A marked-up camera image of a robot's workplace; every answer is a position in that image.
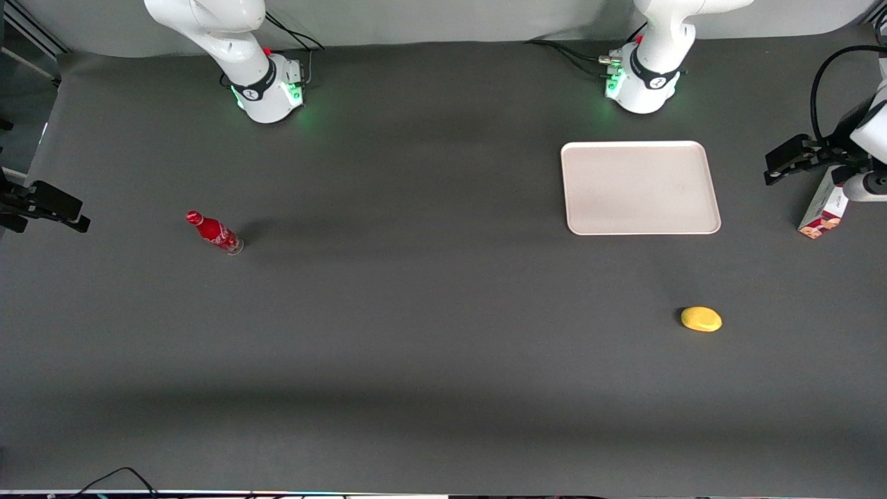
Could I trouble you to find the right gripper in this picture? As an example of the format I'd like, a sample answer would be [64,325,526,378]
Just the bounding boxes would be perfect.
[0,168,91,234]

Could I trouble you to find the red cola bottle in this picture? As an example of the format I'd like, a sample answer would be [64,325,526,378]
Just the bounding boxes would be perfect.
[185,210,245,256]

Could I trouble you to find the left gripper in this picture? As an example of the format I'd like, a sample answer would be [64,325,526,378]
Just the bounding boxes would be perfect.
[764,97,887,187]

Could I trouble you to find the black left arm base cables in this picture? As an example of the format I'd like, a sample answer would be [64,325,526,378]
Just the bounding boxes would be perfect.
[524,21,649,78]

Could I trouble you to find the aluminium frame rail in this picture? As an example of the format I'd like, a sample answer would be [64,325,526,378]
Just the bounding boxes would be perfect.
[0,0,71,89]

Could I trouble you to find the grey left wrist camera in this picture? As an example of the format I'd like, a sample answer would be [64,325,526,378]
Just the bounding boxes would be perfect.
[842,170,887,204]

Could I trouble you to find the beige plastic tray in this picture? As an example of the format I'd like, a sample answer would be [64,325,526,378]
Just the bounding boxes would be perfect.
[560,141,722,236]

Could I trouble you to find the yellow lemon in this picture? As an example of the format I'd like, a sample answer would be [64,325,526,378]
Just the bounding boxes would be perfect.
[680,306,723,333]

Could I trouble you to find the black arm base cables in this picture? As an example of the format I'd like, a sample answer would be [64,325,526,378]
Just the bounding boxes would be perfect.
[524,21,649,78]
[219,12,326,88]

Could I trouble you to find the black right arm base cables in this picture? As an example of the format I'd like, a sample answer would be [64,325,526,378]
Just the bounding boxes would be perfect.
[219,12,326,88]

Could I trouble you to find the red cookie box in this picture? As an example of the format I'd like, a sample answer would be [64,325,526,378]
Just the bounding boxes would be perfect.
[798,165,850,240]

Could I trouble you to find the black left arm wrist cable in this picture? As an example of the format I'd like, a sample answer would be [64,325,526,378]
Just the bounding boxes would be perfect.
[810,44,887,148]

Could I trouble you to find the black cable at table edge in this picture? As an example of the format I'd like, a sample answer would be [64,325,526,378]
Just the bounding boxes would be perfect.
[68,466,161,499]

